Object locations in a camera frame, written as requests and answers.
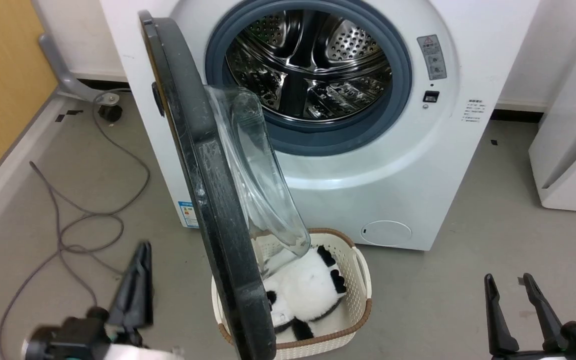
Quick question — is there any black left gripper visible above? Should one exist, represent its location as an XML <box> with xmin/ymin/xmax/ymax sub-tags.
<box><xmin>22</xmin><ymin>242</ymin><xmax>155</xmax><ymax>360</ymax></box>

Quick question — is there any black-rimmed glass washer door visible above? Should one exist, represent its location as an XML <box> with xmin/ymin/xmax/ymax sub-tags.
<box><xmin>138</xmin><ymin>10</ymin><xmax>313</xmax><ymax>360</ymax></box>

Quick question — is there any white front-load washing machine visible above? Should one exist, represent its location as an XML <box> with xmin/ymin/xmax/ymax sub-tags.
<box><xmin>99</xmin><ymin>0</ymin><xmax>542</xmax><ymax>252</ymax></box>

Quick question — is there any grey rubber door gasket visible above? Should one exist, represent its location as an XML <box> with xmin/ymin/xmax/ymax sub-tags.
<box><xmin>205</xmin><ymin>0</ymin><xmax>413</xmax><ymax>157</ymax></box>

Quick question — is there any blue energy label sticker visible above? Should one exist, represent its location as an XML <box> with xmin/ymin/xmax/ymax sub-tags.
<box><xmin>178</xmin><ymin>201</ymin><xmax>200</xmax><ymax>229</ymax></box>

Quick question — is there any round white filter cover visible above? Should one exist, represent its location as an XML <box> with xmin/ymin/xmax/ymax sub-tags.
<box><xmin>360</xmin><ymin>220</ymin><xmax>413</xmax><ymax>247</ymax></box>

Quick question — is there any cream plastic laundry basket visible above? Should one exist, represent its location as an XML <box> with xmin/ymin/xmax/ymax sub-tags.
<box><xmin>211</xmin><ymin>228</ymin><xmax>373</xmax><ymax>360</ymax></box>

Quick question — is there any black and white panda plush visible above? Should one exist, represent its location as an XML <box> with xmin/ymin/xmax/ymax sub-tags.
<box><xmin>263</xmin><ymin>245</ymin><xmax>348</xmax><ymax>342</ymax></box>

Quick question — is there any white appliance cabinet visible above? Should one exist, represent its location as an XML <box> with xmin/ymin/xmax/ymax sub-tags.
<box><xmin>528</xmin><ymin>9</ymin><xmax>576</xmax><ymax>215</ymax></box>

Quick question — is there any black round floor plug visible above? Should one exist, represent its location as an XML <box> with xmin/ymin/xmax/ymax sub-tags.
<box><xmin>98</xmin><ymin>104</ymin><xmax>123</xmax><ymax>124</ymax></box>

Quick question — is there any small printed text label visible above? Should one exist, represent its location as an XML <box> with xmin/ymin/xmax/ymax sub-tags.
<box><xmin>463</xmin><ymin>99</ymin><xmax>485</xmax><ymax>124</ymax></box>

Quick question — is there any grey warning sticker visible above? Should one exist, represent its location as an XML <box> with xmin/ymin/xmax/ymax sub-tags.
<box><xmin>416</xmin><ymin>34</ymin><xmax>448</xmax><ymax>81</ymax></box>

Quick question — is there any stainless steel washer drum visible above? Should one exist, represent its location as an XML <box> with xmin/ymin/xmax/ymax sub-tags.
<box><xmin>225</xmin><ymin>9</ymin><xmax>394</xmax><ymax>122</ymax></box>

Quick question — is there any thin grey floor cable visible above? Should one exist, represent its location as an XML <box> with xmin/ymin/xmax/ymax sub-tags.
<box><xmin>58</xmin><ymin>90</ymin><xmax>152</xmax><ymax>276</ymax></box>
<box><xmin>0</xmin><ymin>161</ymin><xmax>100</xmax><ymax>360</ymax></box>

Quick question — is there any grey drain hose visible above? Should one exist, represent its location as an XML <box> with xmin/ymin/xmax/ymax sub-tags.
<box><xmin>38</xmin><ymin>33</ymin><xmax>120</xmax><ymax>104</ymax></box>

